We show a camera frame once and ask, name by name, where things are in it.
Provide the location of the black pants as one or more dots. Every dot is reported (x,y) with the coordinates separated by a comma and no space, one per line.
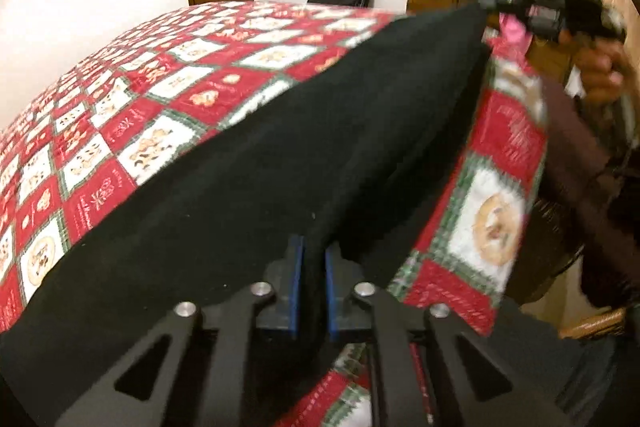
(300,132)

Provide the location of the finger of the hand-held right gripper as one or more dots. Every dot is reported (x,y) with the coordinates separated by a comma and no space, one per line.
(502,4)

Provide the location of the person's right forearm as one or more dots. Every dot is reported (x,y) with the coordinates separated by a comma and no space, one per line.
(585,187)

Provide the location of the red checked printed blanket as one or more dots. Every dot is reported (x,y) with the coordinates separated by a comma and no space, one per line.
(150,72)

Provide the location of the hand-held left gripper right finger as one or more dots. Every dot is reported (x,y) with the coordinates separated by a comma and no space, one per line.
(331,292)

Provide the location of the person's right hand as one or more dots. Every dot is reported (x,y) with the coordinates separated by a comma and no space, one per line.
(600,72)

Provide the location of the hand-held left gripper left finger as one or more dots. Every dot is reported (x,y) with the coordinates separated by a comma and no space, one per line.
(296,287)

